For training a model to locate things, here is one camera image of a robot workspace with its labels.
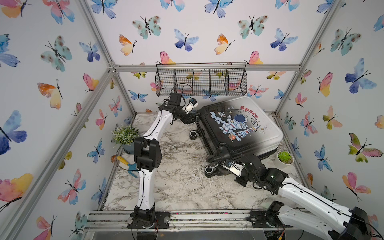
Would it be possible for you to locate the space print kids suitcase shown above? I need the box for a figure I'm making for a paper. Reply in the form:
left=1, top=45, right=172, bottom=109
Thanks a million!
left=190, top=97, right=283, bottom=178

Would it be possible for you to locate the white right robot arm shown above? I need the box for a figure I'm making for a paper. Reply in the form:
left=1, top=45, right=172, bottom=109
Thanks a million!
left=230, top=156, right=373, bottom=240

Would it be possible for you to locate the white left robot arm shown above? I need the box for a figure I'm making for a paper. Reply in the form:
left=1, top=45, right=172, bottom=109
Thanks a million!
left=132, top=98, right=198, bottom=228

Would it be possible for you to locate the small white pot green plant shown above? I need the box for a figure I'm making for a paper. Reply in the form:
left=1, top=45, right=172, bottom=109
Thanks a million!
left=274, top=151, right=295, bottom=169

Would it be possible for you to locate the green artificial plant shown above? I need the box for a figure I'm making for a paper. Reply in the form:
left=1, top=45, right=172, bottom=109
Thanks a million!
left=112, top=125, right=140, bottom=145

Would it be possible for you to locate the blue flower pot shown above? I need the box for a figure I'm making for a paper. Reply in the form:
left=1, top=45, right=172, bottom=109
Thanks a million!
left=123, top=143, right=135, bottom=155

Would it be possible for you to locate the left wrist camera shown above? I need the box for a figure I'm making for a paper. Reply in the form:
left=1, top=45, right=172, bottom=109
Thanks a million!
left=168, top=93, right=198, bottom=114

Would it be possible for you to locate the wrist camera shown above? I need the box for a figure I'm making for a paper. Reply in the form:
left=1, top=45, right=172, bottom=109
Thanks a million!
left=223, top=160, right=244, bottom=177
left=168, top=93, right=198, bottom=114

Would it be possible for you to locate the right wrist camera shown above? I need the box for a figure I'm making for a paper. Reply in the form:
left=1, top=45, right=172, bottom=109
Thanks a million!
left=223, top=160, right=244, bottom=177

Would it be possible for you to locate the black wire wall basket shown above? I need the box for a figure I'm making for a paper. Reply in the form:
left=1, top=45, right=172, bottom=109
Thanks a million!
left=152, top=63, right=248, bottom=97

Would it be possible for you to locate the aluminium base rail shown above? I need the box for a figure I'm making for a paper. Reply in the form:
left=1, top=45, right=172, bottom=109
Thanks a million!
left=85, top=209, right=335, bottom=232

